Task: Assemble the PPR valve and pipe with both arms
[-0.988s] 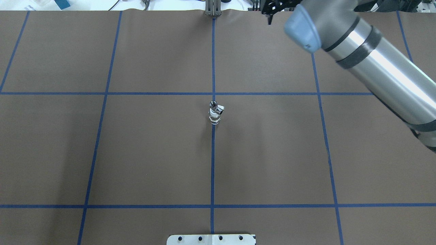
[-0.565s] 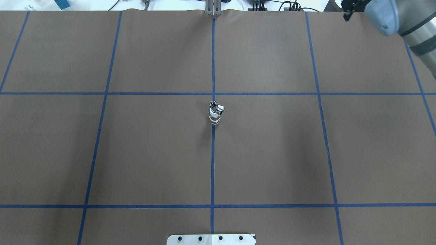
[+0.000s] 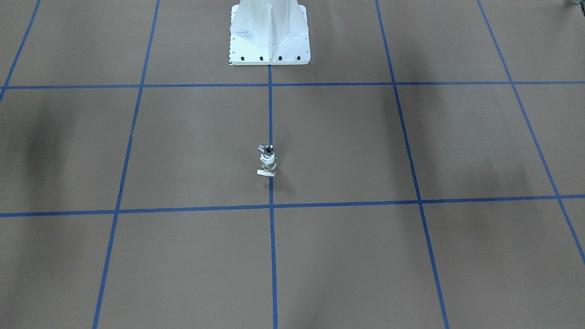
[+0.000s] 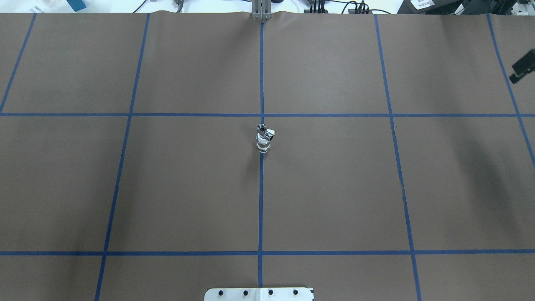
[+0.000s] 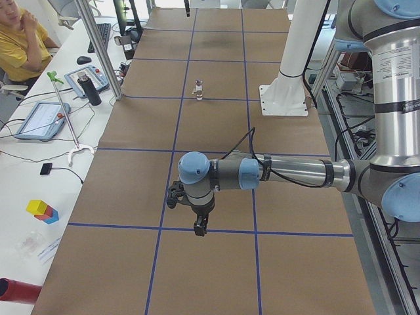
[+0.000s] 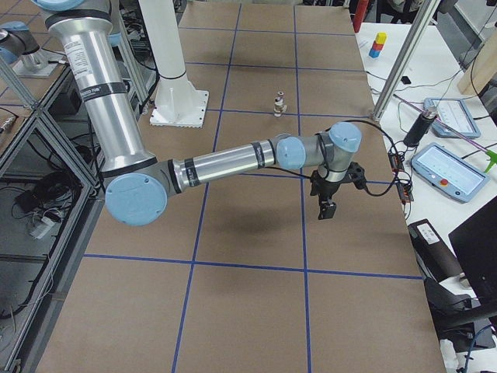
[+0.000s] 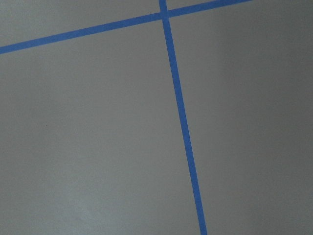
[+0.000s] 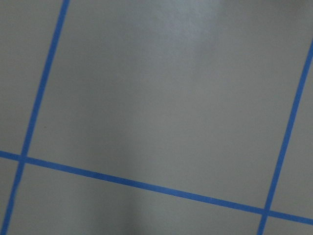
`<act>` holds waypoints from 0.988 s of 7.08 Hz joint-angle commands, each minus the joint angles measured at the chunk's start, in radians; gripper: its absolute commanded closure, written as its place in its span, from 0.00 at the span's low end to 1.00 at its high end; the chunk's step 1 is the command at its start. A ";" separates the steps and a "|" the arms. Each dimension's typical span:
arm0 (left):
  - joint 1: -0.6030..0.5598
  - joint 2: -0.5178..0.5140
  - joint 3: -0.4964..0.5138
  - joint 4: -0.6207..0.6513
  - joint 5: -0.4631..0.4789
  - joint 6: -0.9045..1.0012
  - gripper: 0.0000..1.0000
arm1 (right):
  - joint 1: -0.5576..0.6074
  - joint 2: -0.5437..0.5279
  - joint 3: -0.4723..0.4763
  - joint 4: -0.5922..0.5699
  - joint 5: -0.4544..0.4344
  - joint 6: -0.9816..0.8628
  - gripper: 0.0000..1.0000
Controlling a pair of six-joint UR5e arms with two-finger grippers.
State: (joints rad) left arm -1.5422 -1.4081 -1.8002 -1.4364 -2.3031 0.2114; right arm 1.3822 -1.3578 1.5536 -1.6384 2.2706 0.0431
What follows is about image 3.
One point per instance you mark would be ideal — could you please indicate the white PPR valve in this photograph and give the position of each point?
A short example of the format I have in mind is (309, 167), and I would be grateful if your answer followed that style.
(268, 165)

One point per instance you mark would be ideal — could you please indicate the metal pipe fitting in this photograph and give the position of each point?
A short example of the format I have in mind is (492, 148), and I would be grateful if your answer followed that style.
(267, 149)

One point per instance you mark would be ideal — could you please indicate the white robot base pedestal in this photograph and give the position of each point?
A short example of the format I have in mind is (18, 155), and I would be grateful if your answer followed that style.
(269, 32)

